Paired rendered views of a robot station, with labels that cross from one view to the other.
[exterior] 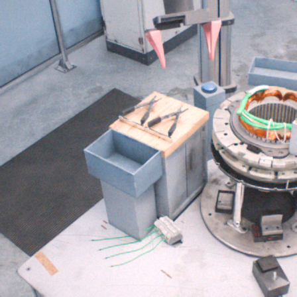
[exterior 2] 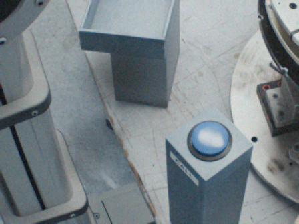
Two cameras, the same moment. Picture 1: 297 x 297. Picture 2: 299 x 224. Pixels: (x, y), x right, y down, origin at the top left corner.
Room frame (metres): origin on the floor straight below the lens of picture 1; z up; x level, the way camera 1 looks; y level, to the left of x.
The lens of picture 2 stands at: (1.39, 0.22, 1.87)
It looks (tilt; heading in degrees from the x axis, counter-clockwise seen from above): 60 degrees down; 254
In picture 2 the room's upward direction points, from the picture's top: 1 degrees clockwise
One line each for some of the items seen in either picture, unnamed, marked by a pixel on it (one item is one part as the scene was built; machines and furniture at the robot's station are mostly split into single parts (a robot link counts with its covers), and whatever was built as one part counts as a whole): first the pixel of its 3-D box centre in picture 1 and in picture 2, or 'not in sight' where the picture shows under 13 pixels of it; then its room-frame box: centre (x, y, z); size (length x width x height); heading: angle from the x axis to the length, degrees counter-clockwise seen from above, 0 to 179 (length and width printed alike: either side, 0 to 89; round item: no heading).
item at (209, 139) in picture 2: (209, 87); (209, 138); (1.25, -0.20, 1.04); 0.04 x 0.04 x 0.01
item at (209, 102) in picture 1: (209, 122); (206, 188); (1.25, -0.20, 0.91); 0.07 x 0.07 x 0.25; 25
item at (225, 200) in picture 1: (225, 199); not in sight; (0.98, -0.21, 0.83); 0.05 x 0.04 x 0.02; 163
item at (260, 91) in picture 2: not in sight; (279, 107); (1.10, -0.35, 0.81); 0.08 x 0.05 x 0.02; 91
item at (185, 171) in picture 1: (162, 162); not in sight; (1.08, -0.04, 0.91); 0.19 x 0.19 x 0.26; 47
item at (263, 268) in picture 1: (270, 276); not in sight; (0.71, -0.28, 0.81); 0.10 x 0.06 x 0.06; 12
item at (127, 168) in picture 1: (127, 189); not in sight; (0.97, 0.06, 0.92); 0.17 x 0.11 x 0.28; 47
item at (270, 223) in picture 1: (271, 222); not in sight; (0.86, -0.31, 0.85); 0.06 x 0.04 x 0.05; 87
